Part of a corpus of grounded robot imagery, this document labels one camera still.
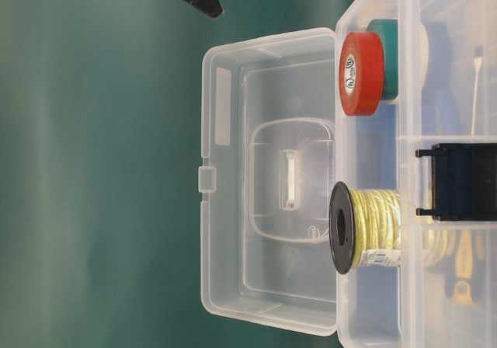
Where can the clear plastic tool box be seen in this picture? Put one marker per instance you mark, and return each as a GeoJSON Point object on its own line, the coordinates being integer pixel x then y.
{"type": "Point", "coordinates": [275, 140]}

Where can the black tool box latch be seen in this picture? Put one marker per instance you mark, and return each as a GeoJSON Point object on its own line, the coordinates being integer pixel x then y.
{"type": "Point", "coordinates": [463, 177]}

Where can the green backdrop sheet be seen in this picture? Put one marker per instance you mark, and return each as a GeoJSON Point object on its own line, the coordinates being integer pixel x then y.
{"type": "Point", "coordinates": [100, 150]}

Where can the red electrical tape roll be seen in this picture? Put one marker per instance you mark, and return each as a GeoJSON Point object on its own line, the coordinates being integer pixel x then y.
{"type": "Point", "coordinates": [361, 73]}

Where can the green electrical tape roll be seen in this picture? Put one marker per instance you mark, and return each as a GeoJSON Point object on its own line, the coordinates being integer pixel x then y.
{"type": "Point", "coordinates": [387, 30]}

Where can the yellow wire spool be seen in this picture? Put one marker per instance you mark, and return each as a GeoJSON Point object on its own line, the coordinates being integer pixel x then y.
{"type": "Point", "coordinates": [365, 229]}

